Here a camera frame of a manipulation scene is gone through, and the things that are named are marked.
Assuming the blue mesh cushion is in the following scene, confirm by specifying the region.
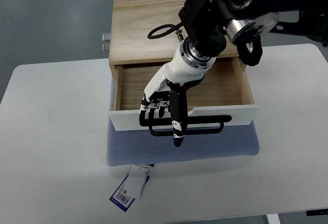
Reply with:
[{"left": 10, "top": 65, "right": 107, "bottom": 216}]
[{"left": 105, "top": 76, "right": 261, "bottom": 168}]

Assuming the black drawer handle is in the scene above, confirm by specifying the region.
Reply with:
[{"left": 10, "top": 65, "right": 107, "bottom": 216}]
[{"left": 139, "top": 115, "right": 232, "bottom": 136}]

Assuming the white top drawer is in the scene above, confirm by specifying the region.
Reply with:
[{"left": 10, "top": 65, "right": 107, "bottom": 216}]
[{"left": 109, "top": 56, "right": 259, "bottom": 131}]

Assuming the grey metal clamp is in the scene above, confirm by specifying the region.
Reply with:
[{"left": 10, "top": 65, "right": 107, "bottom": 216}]
[{"left": 101, "top": 33, "right": 111, "bottom": 53}]

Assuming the white table leg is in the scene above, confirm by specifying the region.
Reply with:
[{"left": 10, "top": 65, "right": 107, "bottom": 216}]
[{"left": 266, "top": 214, "right": 281, "bottom": 224}]

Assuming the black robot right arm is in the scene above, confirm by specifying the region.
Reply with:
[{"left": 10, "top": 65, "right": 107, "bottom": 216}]
[{"left": 148, "top": 0, "right": 327, "bottom": 66}]

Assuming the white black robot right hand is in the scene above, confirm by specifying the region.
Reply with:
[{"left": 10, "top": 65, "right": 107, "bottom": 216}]
[{"left": 139, "top": 37, "right": 216, "bottom": 147}]

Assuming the white blue product tag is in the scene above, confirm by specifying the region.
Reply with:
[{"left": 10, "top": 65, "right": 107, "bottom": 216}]
[{"left": 109, "top": 164, "right": 154, "bottom": 212}]

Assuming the black table control panel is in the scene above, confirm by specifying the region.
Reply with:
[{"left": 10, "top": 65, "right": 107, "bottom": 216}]
[{"left": 306, "top": 209, "right": 328, "bottom": 216}]

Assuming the wooden drawer cabinet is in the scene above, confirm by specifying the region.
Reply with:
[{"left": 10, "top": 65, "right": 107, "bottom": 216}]
[{"left": 108, "top": 0, "right": 248, "bottom": 107}]

